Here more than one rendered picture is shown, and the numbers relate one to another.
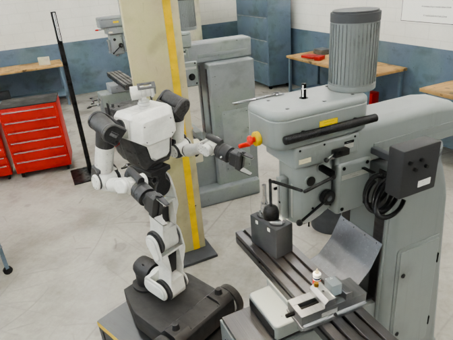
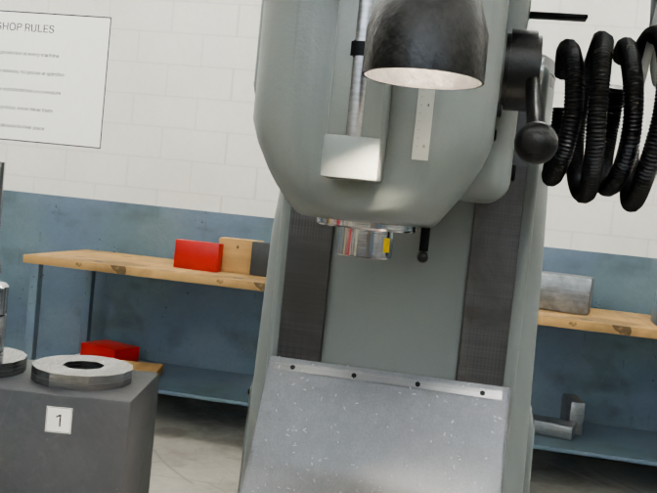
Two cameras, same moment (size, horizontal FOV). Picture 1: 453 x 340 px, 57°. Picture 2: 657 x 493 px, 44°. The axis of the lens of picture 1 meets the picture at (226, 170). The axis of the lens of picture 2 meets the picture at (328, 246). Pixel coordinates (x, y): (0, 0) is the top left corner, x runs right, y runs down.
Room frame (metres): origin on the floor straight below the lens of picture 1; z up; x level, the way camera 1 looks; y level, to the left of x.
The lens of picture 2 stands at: (1.33, 0.25, 1.32)
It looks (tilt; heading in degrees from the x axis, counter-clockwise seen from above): 3 degrees down; 303
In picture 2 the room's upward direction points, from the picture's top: 6 degrees clockwise
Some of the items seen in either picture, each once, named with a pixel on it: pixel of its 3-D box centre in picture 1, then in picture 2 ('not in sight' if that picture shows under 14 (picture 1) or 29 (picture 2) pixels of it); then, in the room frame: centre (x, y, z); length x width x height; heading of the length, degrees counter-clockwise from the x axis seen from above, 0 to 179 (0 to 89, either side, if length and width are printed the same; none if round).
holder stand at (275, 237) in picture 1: (271, 231); (21, 466); (1.95, -0.22, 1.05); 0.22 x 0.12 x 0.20; 34
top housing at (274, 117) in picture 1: (306, 115); not in sight; (1.69, -0.36, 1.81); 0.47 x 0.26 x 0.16; 113
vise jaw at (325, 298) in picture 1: (322, 294); not in sight; (1.44, -0.39, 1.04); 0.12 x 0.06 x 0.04; 21
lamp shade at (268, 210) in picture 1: (270, 210); (427, 26); (1.56, -0.18, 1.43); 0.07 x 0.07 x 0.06
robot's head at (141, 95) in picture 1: (141, 94); not in sight; (2.00, 0.38, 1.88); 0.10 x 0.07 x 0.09; 106
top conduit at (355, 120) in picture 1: (331, 128); not in sight; (1.56, -0.43, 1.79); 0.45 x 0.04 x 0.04; 113
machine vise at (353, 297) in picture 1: (327, 298); not in sight; (1.45, -0.41, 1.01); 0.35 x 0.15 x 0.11; 111
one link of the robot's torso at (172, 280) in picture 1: (168, 263); not in sight; (2.01, 0.39, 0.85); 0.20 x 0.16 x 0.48; 136
